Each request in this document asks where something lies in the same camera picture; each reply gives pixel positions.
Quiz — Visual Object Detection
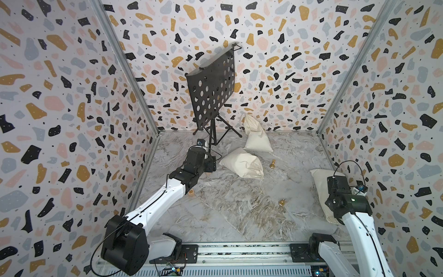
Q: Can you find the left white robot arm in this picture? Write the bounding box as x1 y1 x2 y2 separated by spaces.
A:
98 139 216 275

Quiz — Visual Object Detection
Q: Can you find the black perforated music stand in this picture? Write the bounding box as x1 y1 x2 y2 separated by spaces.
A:
186 42 242 146

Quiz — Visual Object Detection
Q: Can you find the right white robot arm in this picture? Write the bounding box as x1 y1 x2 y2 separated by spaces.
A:
308 175 393 277

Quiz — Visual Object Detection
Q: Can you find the left green circuit board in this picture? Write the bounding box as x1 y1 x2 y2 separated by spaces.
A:
156 263 186 277

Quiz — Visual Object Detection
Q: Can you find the green circuit board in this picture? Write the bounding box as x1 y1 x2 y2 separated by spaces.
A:
311 265 330 277
156 263 186 277

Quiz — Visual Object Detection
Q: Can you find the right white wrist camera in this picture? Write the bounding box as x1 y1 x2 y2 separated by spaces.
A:
351 185 368 197

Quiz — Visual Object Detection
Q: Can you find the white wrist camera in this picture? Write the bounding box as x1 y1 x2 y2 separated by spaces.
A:
196 138 211 156
351 185 368 197

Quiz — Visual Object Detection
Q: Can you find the right green circuit board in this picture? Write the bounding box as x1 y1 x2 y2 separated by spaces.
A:
311 265 330 277

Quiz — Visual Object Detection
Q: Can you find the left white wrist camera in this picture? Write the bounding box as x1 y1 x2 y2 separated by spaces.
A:
196 138 211 156

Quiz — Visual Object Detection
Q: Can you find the cream cloth bag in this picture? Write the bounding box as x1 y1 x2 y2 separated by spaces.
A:
219 148 264 180
310 169 340 225
243 114 273 153

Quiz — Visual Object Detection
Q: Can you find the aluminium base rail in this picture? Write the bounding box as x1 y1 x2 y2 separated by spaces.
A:
135 242 328 277

